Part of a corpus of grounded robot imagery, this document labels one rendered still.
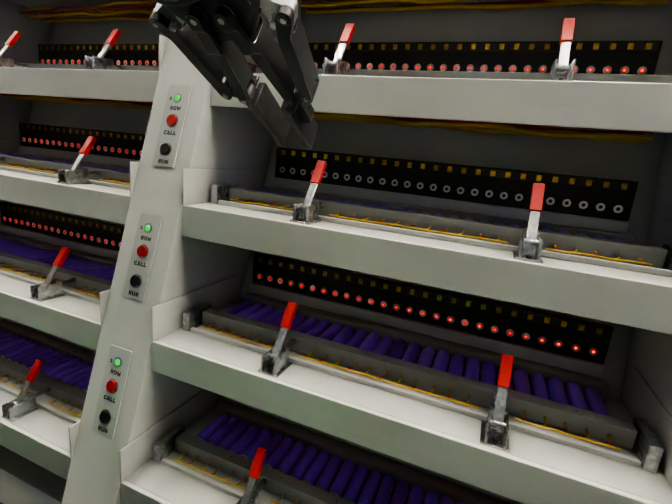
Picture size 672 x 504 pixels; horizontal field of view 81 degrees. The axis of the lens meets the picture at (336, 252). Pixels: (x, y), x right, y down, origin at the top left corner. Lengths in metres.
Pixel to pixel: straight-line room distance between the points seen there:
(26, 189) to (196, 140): 0.35
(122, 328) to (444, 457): 0.46
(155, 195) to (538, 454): 0.57
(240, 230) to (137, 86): 0.31
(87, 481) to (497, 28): 0.92
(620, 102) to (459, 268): 0.23
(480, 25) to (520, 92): 0.30
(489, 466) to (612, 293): 0.21
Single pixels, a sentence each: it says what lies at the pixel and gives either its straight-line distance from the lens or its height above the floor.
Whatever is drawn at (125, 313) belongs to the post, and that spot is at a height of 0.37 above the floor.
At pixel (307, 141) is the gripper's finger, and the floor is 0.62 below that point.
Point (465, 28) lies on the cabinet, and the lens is 0.78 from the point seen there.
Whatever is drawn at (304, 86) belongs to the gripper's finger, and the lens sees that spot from 0.38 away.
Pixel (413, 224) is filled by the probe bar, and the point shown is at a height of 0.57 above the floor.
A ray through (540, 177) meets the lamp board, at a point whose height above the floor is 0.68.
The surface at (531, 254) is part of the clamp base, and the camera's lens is 0.49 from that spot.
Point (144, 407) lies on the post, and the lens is 0.66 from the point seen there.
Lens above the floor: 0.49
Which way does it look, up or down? 2 degrees up
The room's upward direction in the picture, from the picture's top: 12 degrees clockwise
